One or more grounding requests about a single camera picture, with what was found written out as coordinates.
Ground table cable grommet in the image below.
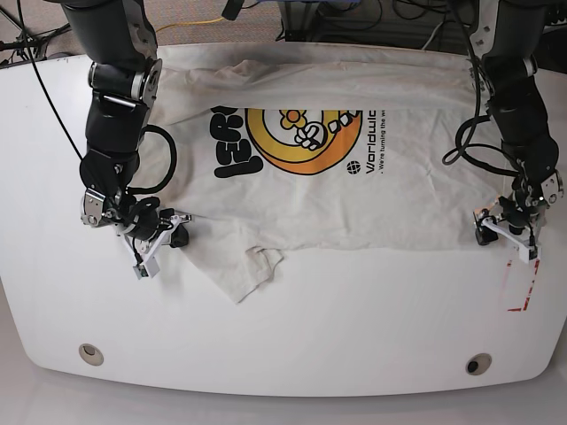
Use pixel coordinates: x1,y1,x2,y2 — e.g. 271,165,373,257
465,353,493,376
79,344,104,367

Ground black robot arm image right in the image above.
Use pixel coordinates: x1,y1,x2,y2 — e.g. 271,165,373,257
468,1,563,249

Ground black tripod and cables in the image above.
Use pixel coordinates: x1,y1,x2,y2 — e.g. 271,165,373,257
0,0,72,67

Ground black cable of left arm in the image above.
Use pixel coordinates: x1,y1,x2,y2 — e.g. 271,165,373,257
441,0,528,178

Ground right table cable grommet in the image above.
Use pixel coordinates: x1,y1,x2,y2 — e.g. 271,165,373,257
465,353,493,376

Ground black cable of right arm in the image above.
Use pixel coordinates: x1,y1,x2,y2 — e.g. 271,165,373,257
17,0,181,200

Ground left table cable grommet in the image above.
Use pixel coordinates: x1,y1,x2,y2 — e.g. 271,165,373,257
79,344,104,367

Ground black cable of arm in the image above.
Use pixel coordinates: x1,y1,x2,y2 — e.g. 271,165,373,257
17,0,181,200
441,0,528,178

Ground red tape rectangle marker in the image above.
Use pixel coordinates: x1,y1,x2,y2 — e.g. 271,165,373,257
501,259,540,313

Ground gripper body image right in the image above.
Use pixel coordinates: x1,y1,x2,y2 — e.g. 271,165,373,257
498,194,545,237

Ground yellow cable on floor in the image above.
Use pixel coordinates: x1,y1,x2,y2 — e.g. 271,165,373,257
157,16,225,35

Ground white T-shirt with LeRobot print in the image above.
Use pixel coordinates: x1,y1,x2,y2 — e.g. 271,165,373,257
151,42,507,303

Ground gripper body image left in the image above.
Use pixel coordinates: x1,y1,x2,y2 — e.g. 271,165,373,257
117,198,171,241

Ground black robot arm image left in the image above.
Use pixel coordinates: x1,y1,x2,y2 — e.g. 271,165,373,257
60,0,189,248

